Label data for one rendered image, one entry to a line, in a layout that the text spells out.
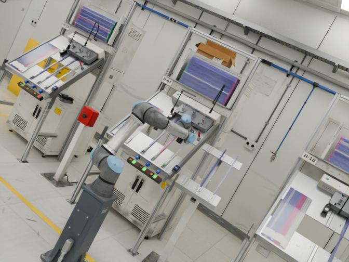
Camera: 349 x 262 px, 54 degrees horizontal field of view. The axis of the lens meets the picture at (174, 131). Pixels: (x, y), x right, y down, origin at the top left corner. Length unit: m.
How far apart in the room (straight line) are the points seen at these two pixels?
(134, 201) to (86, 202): 1.05
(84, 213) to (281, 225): 1.36
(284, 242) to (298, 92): 2.36
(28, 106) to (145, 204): 1.75
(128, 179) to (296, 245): 1.55
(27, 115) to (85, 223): 2.08
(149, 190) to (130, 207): 0.26
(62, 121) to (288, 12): 3.05
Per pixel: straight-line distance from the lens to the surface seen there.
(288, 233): 2.60
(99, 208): 2.18
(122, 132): 2.25
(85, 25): 3.95
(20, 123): 4.12
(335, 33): 4.64
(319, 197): 2.87
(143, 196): 3.15
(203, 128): 2.93
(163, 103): 3.20
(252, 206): 4.52
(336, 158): 2.89
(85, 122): 3.27
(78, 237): 2.30
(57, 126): 3.74
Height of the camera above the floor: 1.40
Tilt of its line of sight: 8 degrees down
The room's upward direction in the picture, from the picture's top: 28 degrees clockwise
